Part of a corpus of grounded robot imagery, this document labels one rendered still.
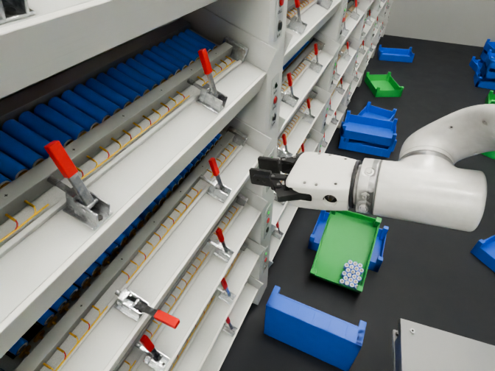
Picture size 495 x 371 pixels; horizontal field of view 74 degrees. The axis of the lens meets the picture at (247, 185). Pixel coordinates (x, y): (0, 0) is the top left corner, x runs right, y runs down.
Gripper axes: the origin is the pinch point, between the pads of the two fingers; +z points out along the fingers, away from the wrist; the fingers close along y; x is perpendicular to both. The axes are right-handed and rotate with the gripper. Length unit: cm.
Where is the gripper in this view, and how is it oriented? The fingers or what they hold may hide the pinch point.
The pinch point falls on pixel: (265, 171)
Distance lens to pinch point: 57.6
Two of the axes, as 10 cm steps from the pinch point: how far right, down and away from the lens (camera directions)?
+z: -9.0, -1.5, 4.2
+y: 4.2, -6.0, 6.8
